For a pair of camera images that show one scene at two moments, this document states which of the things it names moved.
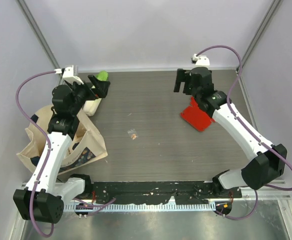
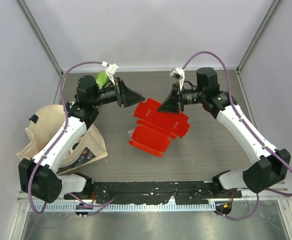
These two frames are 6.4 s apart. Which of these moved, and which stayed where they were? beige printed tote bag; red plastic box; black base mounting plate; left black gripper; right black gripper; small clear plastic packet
Moved: left black gripper; right black gripper; red plastic box
Stayed: black base mounting plate; beige printed tote bag; small clear plastic packet
